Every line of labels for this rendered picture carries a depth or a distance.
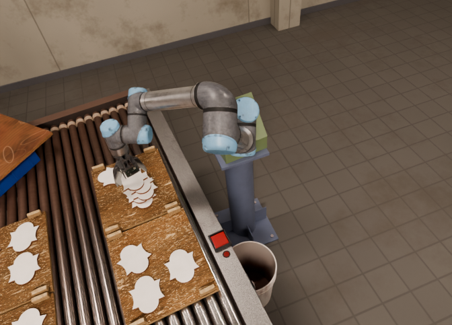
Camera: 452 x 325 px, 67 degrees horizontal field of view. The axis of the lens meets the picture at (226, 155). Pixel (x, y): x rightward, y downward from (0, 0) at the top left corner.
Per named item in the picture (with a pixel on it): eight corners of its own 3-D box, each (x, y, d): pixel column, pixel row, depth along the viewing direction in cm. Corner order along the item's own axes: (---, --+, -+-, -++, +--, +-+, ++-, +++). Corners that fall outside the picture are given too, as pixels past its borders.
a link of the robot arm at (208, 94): (226, 70, 108) (119, 87, 133) (225, 105, 107) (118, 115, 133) (244, 79, 117) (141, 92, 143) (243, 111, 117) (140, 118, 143)
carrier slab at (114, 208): (157, 149, 182) (157, 147, 181) (181, 208, 156) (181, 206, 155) (92, 173, 175) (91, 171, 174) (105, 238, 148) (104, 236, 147)
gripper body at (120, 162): (125, 180, 149) (116, 162, 140) (117, 169, 154) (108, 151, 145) (141, 171, 152) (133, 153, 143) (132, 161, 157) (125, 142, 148)
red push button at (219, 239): (223, 232, 146) (222, 231, 145) (229, 243, 142) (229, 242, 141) (210, 238, 145) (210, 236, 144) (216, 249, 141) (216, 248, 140)
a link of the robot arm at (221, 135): (258, 125, 161) (233, 106, 108) (257, 157, 161) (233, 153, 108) (233, 125, 164) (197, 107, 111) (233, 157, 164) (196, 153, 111)
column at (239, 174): (257, 198, 267) (255, 113, 203) (278, 239, 242) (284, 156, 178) (210, 214, 261) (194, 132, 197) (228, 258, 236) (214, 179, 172)
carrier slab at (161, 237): (183, 208, 155) (182, 206, 154) (219, 291, 129) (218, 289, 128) (107, 240, 147) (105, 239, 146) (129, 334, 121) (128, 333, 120)
